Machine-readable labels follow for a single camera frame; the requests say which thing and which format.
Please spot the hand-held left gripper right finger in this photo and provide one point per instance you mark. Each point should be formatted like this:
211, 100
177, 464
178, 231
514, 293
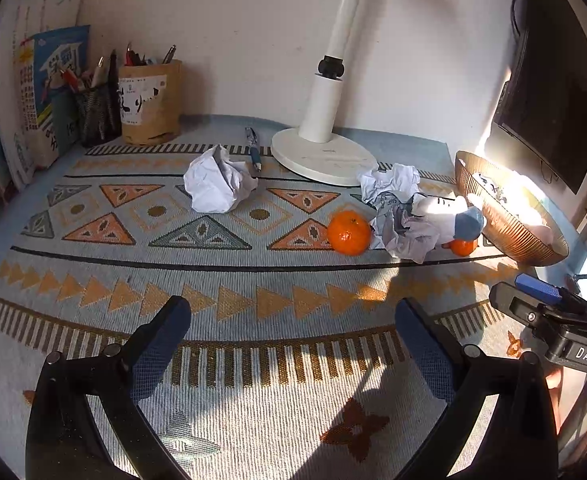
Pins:
431, 355

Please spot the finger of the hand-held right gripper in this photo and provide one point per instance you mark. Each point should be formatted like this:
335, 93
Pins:
516, 305
538, 287

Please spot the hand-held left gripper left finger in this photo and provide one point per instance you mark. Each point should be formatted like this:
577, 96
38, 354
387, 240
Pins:
156, 355

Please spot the amber ribbed glass bowl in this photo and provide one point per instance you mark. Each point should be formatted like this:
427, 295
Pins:
513, 237

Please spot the printed paper ball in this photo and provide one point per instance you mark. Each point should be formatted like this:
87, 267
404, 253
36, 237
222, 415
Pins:
488, 182

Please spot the white crumpled paper ball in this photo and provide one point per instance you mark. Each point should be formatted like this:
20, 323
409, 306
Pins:
388, 182
216, 182
523, 220

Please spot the small tangerine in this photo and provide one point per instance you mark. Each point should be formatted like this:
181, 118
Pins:
463, 247

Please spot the blue white plush toy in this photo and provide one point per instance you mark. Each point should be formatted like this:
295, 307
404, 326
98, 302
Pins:
453, 217

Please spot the grey printed crumpled paper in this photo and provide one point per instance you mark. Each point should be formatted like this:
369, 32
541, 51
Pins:
403, 235

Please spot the patterned woven mat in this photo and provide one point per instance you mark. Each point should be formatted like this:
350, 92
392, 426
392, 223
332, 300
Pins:
273, 270

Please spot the large tangerine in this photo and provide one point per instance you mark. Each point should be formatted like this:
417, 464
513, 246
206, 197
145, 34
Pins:
349, 232

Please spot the black monitor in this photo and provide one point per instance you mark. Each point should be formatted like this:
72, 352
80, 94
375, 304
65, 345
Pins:
548, 85

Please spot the white desk lamp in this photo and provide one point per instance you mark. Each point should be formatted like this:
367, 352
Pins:
323, 157

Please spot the blue pen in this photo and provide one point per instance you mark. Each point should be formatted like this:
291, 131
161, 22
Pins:
254, 150

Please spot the black mesh pen holder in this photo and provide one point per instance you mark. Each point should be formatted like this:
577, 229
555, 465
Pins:
98, 117

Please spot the kraft paper pen holder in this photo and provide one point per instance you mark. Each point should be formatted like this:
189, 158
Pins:
148, 105

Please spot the blue cover workbook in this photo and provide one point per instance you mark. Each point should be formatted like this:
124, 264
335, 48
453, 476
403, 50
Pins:
58, 85

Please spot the red pen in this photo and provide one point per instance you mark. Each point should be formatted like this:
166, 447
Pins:
70, 80

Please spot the black pen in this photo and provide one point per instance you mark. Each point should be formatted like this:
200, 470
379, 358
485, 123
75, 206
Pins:
113, 70

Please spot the silver pen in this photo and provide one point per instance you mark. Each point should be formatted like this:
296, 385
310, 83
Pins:
169, 54

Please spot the white workbook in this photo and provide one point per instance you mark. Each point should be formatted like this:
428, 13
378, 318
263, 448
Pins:
18, 85

